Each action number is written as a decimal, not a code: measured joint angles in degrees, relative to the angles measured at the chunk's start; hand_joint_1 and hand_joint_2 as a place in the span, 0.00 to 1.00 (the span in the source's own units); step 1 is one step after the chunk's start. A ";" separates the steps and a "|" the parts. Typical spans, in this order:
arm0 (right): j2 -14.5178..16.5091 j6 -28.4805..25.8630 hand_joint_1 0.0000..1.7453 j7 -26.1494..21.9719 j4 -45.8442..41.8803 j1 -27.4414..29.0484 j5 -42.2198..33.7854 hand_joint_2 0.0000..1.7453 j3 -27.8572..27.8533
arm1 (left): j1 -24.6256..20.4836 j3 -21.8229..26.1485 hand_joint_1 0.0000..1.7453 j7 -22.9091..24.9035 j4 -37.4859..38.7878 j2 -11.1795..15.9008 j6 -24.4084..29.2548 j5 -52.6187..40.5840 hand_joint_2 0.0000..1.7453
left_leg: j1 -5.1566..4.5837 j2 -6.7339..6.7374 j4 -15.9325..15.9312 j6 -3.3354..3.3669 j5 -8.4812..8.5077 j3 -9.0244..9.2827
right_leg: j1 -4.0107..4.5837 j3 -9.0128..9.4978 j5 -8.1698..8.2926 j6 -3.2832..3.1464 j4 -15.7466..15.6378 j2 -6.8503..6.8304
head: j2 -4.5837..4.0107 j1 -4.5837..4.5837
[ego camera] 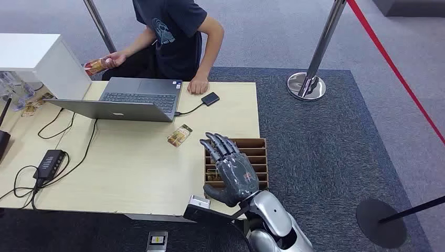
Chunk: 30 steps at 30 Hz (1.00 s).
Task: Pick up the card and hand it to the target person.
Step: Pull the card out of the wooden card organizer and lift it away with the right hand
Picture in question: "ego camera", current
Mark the red card pack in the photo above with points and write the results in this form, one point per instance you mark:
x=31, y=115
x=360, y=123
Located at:
x=95, y=66

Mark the person's left hand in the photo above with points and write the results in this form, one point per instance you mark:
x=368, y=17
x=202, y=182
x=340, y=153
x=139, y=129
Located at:
x=198, y=85

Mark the chrome stanchion pole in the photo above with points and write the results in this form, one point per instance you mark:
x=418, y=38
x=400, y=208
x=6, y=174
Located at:
x=101, y=27

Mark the grey laptop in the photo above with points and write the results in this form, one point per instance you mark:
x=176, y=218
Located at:
x=139, y=99

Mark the card stack in organizer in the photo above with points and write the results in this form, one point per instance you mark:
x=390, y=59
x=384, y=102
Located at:
x=211, y=176

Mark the chrome stanchion with base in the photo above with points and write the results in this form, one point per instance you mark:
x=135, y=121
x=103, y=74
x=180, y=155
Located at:
x=306, y=87

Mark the patterned card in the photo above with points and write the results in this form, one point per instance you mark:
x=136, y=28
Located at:
x=179, y=135

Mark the red barrier belt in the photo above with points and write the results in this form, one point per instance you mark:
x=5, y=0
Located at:
x=393, y=66

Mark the brown cardboard organizer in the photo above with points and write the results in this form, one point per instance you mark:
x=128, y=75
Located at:
x=259, y=153

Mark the white cabinet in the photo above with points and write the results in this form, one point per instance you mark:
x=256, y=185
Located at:
x=38, y=59

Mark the black stanchion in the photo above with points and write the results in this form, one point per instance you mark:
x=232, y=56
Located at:
x=380, y=224

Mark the person's left forearm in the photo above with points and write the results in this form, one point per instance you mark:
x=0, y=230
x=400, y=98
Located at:
x=210, y=52

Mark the loose patterned cards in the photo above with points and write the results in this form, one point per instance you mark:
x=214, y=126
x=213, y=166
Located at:
x=33, y=106

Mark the person's right hand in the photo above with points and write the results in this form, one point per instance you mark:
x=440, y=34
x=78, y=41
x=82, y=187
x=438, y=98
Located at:
x=117, y=59

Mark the light wood desk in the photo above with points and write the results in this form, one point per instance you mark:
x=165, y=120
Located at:
x=132, y=167

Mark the person's right forearm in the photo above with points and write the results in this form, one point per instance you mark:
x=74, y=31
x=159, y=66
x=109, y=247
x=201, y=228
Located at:
x=139, y=43

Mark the black power hub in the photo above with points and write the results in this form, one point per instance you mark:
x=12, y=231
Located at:
x=49, y=164

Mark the floor socket plate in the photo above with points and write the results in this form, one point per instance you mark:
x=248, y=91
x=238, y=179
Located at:
x=157, y=240

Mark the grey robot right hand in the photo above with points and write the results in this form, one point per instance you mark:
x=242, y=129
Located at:
x=240, y=174

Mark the person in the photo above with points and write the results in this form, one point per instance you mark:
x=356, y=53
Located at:
x=180, y=41

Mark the black router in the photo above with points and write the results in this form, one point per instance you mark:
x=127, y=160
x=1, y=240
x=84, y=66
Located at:
x=3, y=139

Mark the dark grey block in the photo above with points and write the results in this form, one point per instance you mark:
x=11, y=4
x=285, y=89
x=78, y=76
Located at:
x=410, y=7

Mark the clear plastic holder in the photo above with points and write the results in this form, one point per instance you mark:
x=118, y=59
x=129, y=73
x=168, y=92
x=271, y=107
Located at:
x=15, y=90

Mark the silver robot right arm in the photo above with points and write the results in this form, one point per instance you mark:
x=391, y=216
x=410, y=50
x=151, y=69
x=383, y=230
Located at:
x=274, y=215

